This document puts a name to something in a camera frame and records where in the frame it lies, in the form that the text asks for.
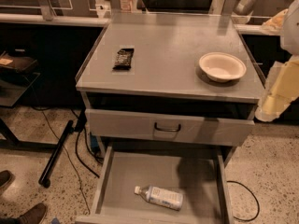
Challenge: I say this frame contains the black snack bar packet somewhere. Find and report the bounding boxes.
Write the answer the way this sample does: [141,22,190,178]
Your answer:
[113,48,135,70]

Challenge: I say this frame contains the open grey middle drawer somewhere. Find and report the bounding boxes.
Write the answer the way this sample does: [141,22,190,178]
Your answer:
[75,147,234,224]

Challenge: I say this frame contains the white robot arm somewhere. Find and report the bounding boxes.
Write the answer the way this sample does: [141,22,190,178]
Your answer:
[255,0,299,122]

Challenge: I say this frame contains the brown shoe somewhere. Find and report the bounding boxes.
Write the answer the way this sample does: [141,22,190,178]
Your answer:
[0,170,14,192]
[0,202,49,224]

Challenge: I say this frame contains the white rail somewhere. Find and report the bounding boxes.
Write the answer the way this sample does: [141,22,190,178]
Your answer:
[235,24,280,36]
[0,13,109,27]

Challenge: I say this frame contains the white rail right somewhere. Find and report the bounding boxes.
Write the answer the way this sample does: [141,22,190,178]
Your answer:
[235,24,280,36]

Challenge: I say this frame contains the grey drawer cabinet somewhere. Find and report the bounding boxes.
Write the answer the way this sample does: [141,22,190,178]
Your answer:
[77,13,263,161]

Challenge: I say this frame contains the black floor cable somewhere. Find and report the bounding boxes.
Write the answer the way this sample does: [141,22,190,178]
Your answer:
[226,180,261,222]
[31,105,105,215]

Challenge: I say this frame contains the white rail left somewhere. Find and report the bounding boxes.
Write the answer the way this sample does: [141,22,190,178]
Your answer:
[0,13,109,27]

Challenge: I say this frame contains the grey top drawer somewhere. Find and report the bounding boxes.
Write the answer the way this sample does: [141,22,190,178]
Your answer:
[86,109,254,147]

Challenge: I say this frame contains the dark side table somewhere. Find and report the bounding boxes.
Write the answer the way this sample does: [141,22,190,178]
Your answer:
[0,73,57,152]

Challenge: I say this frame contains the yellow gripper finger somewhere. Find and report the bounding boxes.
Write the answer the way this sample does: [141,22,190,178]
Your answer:
[255,56,299,122]

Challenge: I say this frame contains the white paper bowl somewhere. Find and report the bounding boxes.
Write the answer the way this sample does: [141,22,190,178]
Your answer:
[198,52,247,83]

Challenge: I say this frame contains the black drawer handle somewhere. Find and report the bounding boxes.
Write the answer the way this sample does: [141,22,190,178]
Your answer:
[154,122,181,133]

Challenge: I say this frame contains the black metal stand leg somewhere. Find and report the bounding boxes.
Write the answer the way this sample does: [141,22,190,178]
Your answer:
[38,120,73,189]

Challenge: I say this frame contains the black floor cable left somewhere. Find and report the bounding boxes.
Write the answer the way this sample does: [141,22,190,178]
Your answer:
[31,105,105,215]

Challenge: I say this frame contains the black floor cable right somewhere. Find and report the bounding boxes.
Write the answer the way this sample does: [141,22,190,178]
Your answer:
[226,180,261,222]

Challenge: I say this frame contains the brown shoe upper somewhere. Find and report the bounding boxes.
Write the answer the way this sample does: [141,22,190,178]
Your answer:
[0,170,14,192]

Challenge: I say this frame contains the blue label plastic bottle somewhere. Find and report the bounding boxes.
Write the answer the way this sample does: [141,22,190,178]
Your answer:
[134,186,183,211]

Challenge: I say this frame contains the brown shoe lower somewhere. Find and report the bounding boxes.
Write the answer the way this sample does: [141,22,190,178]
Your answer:
[0,202,49,224]

